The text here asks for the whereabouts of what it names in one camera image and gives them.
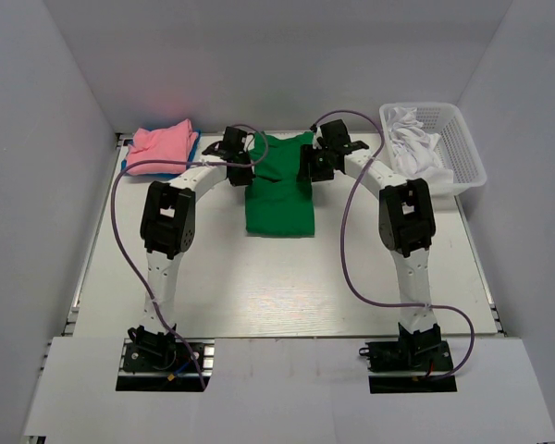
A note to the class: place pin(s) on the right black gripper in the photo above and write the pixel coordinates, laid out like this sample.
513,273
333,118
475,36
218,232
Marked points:
308,154

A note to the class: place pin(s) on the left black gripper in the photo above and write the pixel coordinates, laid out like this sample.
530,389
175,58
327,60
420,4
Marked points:
243,179

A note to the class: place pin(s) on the green t shirt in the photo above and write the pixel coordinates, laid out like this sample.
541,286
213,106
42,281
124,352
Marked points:
276,203

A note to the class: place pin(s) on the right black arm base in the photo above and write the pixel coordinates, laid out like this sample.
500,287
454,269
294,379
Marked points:
394,367

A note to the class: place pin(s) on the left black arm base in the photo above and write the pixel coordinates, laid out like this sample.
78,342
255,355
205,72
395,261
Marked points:
142,371

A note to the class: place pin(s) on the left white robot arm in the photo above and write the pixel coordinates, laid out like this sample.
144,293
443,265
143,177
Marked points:
169,216

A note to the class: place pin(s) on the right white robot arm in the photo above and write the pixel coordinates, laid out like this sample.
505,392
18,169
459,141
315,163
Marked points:
406,226

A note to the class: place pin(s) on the pink folded t shirt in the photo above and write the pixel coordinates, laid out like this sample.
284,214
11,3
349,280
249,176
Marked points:
159,150

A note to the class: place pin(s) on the blue folded t shirt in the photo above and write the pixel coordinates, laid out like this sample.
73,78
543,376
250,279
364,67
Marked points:
189,157

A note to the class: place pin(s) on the white crumpled t shirt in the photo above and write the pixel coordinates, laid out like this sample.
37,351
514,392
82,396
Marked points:
413,149

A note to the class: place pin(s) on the white plastic basket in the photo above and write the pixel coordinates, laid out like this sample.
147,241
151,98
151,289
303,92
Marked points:
456,148

